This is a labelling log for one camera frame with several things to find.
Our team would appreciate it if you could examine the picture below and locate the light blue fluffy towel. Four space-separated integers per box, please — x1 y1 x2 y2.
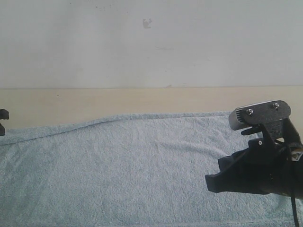
0 112 294 227

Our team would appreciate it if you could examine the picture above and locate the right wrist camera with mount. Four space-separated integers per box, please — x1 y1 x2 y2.
228 100 296 138

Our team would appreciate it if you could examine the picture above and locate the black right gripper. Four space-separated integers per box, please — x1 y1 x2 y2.
205 127 303 196

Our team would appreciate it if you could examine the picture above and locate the black right camera cable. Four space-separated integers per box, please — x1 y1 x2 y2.
274 138 303 227

